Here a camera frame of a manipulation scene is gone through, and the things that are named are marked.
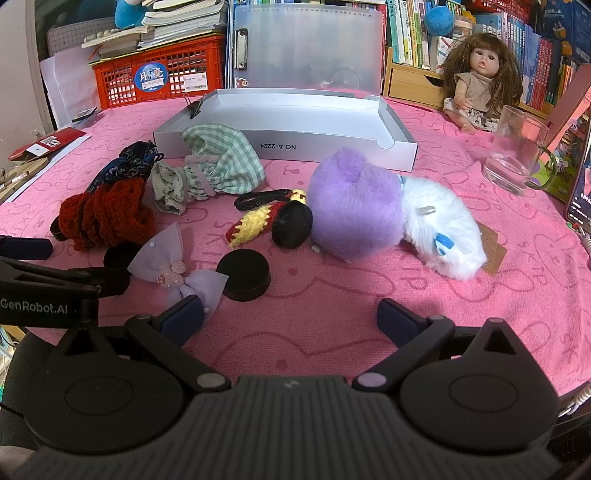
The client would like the white plastic folder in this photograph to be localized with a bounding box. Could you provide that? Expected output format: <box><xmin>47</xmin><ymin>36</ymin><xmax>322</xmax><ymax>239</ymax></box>
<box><xmin>39</xmin><ymin>46</ymin><xmax>102</xmax><ymax>125</ymax></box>

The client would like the blue printed carton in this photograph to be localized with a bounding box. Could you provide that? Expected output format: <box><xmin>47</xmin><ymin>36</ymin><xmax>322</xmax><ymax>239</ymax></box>
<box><xmin>531</xmin><ymin>0</ymin><xmax>591</xmax><ymax>65</ymax></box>

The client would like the brown card tag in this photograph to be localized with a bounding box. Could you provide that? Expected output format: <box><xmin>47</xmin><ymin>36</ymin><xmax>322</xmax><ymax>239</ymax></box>
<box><xmin>475</xmin><ymin>222</ymin><xmax>508</xmax><ymax>277</ymax></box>

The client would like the yellow red crochet keychain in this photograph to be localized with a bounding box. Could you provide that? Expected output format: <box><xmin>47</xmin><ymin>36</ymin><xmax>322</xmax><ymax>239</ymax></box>
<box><xmin>225</xmin><ymin>188</ymin><xmax>309</xmax><ymax>248</ymax></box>

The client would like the red plastic crate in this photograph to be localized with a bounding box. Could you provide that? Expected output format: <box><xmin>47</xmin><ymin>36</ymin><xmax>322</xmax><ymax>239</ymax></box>
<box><xmin>91</xmin><ymin>34</ymin><xmax>227</xmax><ymax>110</ymax></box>

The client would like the black round puck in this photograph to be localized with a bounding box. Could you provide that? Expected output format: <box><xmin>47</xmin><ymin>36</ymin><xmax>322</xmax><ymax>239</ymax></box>
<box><xmin>271</xmin><ymin>202</ymin><xmax>314</xmax><ymax>250</ymax></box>
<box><xmin>216</xmin><ymin>249</ymin><xmax>271</xmax><ymax>302</ymax></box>

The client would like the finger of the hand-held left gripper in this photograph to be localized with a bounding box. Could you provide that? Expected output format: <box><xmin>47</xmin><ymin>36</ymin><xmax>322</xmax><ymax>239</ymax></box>
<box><xmin>0</xmin><ymin>235</ymin><xmax>54</xmax><ymax>262</ymax></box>
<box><xmin>0</xmin><ymin>257</ymin><xmax>132</xmax><ymax>299</ymax></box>

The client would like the blue folder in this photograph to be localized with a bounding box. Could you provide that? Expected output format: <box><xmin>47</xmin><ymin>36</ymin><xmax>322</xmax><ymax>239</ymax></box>
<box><xmin>225</xmin><ymin>0</ymin><xmax>237</xmax><ymax>88</ymax></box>

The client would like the silver cardboard box tray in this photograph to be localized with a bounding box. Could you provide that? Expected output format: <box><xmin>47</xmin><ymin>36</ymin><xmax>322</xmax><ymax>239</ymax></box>
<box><xmin>153</xmin><ymin>89</ymin><xmax>419</xmax><ymax>174</ymax></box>

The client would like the red plastic basket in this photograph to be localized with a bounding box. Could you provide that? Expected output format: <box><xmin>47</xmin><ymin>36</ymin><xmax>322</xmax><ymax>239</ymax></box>
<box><xmin>466</xmin><ymin>0</ymin><xmax>532</xmax><ymax>24</ymax></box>

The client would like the smartphone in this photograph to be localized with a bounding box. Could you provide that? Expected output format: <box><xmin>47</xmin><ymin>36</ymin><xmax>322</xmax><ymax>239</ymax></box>
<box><xmin>566</xmin><ymin>134</ymin><xmax>591</xmax><ymax>227</ymax></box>

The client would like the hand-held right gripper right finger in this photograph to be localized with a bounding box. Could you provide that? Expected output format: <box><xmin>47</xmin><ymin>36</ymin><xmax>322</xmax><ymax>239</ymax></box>
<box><xmin>352</xmin><ymin>299</ymin><xmax>532</xmax><ymax>393</ymax></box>

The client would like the row of blue red books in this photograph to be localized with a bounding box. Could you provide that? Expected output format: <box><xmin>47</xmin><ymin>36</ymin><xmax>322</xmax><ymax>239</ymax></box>
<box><xmin>475</xmin><ymin>9</ymin><xmax>570</xmax><ymax>112</ymax></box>

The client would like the wooden board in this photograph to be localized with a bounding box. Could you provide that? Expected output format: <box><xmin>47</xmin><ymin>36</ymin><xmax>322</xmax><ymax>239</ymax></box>
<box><xmin>0</xmin><ymin>157</ymin><xmax>49</xmax><ymax>204</ymax></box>

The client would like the red envelope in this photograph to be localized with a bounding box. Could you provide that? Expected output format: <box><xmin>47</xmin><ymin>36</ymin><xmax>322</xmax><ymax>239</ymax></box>
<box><xmin>8</xmin><ymin>128</ymin><xmax>88</xmax><ymax>161</ymax></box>

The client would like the brown haired baby doll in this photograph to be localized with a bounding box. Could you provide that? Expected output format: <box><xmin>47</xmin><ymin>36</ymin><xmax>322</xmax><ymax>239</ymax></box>
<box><xmin>441</xmin><ymin>34</ymin><xmax>524</xmax><ymax>134</ymax></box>

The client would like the purple white plush toy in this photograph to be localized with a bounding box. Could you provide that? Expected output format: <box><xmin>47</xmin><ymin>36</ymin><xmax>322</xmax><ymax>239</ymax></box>
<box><xmin>306</xmin><ymin>147</ymin><xmax>488</xmax><ymax>281</ymax></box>

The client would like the pink stand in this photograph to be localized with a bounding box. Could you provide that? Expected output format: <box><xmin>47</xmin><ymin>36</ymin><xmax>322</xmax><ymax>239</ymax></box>
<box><xmin>545</xmin><ymin>76</ymin><xmax>591</xmax><ymax>153</ymax></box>

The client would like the translucent clipboard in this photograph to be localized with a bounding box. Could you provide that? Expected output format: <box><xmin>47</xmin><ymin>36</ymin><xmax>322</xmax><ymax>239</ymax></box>
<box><xmin>228</xmin><ymin>4</ymin><xmax>387</xmax><ymax>95</ymax></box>

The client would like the blue white cat plush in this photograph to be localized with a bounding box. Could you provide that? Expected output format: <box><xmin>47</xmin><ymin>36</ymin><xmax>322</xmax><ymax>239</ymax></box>
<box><xmin>115</xmin><ymin>0</ymin><xmax>149</xmax><ymax>29</ymax></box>

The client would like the green checked drawstring pouch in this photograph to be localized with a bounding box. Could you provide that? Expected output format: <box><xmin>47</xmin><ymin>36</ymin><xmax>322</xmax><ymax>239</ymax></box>
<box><xmin>181</xmin><ymin>124</ymin><xmax>267</xmax><ymax>201</ymax></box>

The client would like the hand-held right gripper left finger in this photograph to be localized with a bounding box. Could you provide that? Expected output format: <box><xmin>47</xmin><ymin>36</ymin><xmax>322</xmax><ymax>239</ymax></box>
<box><xmin>58</xmin><ymin>295</ymin><xmax>232</xmax><ymax>393</ymax></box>

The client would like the white printed small box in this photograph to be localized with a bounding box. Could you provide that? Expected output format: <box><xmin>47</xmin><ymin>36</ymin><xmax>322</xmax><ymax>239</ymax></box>
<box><xmin>429</xmin><ymin>34</ymin><xmax>458</xmax><ymax>75</ymax></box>

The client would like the blue patterned drawstring pouch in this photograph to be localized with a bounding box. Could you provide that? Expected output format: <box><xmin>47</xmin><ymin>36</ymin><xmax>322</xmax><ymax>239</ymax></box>
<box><xmin>88</xmin><ymin>141</ymin><xmax>164</xmax><ymax>195</ymax></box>

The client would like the small floral cloth pouch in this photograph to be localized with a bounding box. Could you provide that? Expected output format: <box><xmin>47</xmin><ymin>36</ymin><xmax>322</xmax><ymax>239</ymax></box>
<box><xmin>150</xmin><ymin>161</ymin><xmax>190</xmax><ymax>217</ymax></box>

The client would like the stack of worn books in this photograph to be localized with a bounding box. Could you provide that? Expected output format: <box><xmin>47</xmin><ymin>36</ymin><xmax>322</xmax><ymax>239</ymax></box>
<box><xmin>82</xmin><ymin>0</ymin><xmax>228</xmax><ymax>61</ymax></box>

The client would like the colourful picture card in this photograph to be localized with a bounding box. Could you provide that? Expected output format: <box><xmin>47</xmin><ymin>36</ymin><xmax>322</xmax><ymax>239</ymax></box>
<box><xmin>536</xmin><ymin>124</ymin><xmax>585</xmax><ymax>201</ymax></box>

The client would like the clear glass mug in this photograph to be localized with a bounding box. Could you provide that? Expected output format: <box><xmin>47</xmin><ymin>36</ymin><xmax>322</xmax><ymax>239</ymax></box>
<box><xmin>482</xmin><ymin>105</ymin><xmax>557</xmax><ymax>197</ymax></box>

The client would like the red crochet scrunchie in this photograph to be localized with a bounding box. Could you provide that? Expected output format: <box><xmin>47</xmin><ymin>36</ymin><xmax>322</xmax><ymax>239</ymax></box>
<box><xmin>58</xmin><ymin>178</ymin><xmax>156</xmax><ymax>252</ymax></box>

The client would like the grey grid board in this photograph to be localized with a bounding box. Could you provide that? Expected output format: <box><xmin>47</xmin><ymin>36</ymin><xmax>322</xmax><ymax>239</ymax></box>
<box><xmin>46</xmin><ymin>21</ymin><xmax>100</xmax><ymax>63</ymax></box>

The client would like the wooden desk organizer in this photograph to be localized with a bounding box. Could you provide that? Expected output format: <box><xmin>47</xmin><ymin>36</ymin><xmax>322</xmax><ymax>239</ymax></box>
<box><xmin>383</xmin><ymin>46</ymin><xmax>555</xmax><ymax>123</ymax></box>

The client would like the lilac bow hair clip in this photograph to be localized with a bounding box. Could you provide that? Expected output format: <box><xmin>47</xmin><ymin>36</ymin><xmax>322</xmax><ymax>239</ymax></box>
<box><xmin>127</xmin><ymin>222</ymin><xmax>230</xmax><ymax>319</ymax></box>

